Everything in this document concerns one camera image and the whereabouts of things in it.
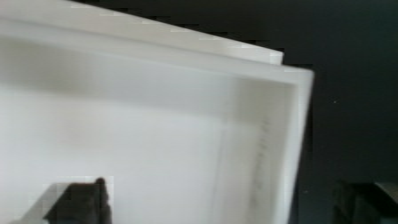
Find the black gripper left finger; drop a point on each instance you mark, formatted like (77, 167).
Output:
(82, 207)

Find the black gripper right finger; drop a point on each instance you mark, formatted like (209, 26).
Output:
(367, 203)

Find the white drawer cabinet frame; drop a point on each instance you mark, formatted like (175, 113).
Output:
(150, 107)

